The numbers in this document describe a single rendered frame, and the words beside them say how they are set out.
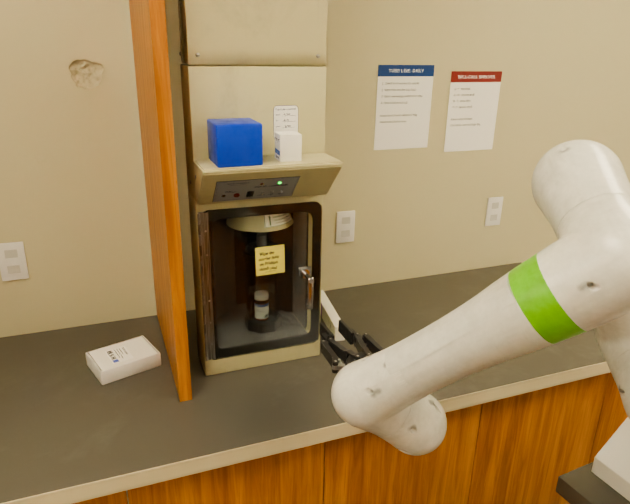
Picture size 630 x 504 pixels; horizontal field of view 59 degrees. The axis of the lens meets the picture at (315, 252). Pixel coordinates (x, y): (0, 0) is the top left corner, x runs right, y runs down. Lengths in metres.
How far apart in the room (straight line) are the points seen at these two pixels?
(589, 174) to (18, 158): 1.41
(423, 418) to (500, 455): 0.81
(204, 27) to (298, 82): 0.24
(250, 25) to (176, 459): 0.94
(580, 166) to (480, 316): 0.24
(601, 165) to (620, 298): 0.20
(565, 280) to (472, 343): 0.15
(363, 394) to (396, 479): 0.73
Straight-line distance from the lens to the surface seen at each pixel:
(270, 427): 1.34
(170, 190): 1.23
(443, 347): 0.82
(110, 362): 1.57
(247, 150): 1.22
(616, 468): 1.33
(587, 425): 1.95
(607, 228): 0.75
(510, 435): 1.74
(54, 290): 1.85
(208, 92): 1.30
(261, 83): 1.33
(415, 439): 0.98
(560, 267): 0.75
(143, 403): 1.46
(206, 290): 1.40
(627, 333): 1.13
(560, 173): 0.85
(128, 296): 1.87
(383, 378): 0.87
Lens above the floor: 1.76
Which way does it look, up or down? 21 degrees down
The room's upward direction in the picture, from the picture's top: 1 degrees clockwise
